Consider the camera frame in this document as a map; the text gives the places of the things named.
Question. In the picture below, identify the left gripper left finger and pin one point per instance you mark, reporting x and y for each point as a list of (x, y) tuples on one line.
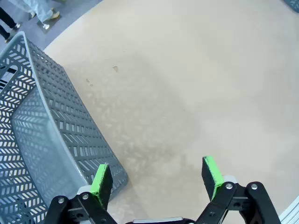
[(102, 184)]

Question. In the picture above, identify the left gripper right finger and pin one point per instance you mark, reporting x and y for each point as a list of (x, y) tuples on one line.
[(210, 177)]

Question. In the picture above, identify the grey plastic lattice basket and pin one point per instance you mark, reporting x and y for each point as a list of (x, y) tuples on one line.
[(293, 3), (70, 116)]

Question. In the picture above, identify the mannequin blue fleece light jeans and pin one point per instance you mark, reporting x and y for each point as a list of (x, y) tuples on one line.
[(42, 10)]

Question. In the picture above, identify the mannequin cream jacket black trousers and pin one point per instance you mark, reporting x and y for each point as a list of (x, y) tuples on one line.
[(5, 17)]

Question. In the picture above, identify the aluminium slotted frame rail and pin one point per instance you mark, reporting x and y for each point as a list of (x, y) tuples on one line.
[(292, 214)]

